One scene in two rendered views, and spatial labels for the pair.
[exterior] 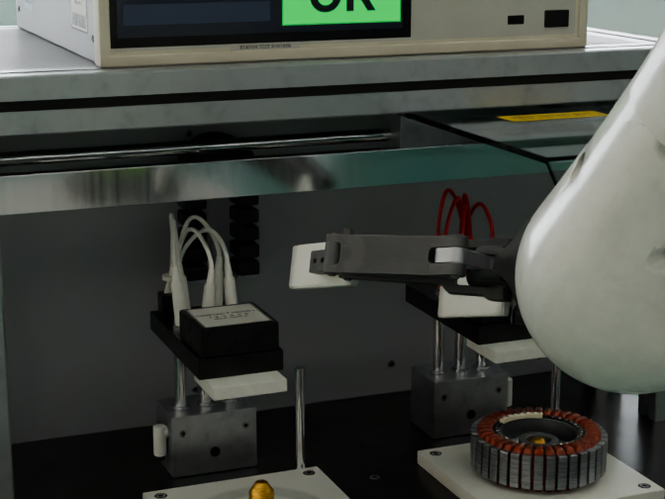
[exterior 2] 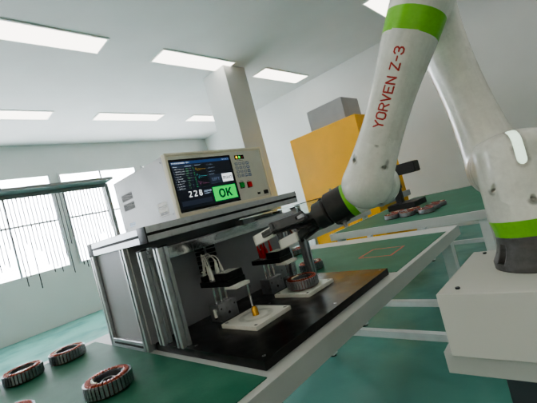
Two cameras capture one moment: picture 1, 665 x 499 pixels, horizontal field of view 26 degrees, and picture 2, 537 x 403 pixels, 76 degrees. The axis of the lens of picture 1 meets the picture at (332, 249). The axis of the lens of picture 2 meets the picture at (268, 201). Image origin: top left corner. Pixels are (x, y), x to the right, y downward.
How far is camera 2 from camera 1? 42 cm
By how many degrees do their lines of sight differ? 29
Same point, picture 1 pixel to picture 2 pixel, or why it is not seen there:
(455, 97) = (255, 209)
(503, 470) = (300, 286)
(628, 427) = not seen: hidden behind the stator
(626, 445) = not seen: hidden behind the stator
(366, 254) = (280, 224)
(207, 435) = (226, 307)
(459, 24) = (248, 195)
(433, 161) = (256, 225)
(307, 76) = (226, 210)
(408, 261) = (291, 221)
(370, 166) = (244, 229)
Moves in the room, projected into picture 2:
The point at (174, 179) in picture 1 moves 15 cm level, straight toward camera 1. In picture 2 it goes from (206, 240) to (225, 237)
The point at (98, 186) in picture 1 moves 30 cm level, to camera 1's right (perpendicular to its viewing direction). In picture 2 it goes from (190, 245) to (277, 220)
